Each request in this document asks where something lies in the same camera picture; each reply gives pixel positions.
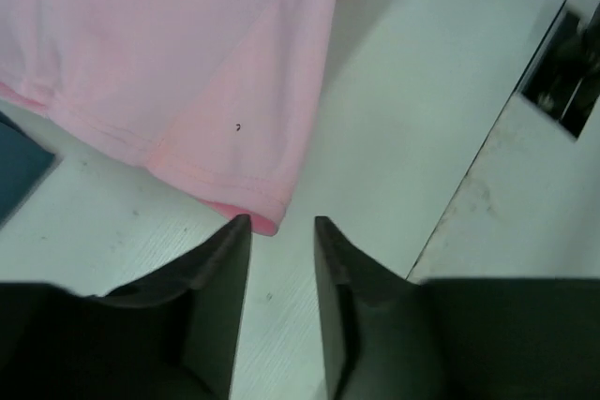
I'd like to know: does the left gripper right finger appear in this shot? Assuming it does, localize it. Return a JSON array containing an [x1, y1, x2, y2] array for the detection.
[[314, 216, 599, 399]]

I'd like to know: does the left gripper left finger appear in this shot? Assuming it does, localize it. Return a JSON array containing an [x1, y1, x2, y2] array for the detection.
[[1, 215, 252, 399]]

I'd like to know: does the pink t-shirt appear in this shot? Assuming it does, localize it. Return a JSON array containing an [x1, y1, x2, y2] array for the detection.
[[1, 0, 337, 236]]

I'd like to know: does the folded blue t-shirt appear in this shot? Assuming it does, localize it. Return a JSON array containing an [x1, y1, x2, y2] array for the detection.
[[0, 113, 55, 225]]

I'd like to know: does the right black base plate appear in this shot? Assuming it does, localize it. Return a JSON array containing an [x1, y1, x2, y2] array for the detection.
[[516, 7, 599, 139]]

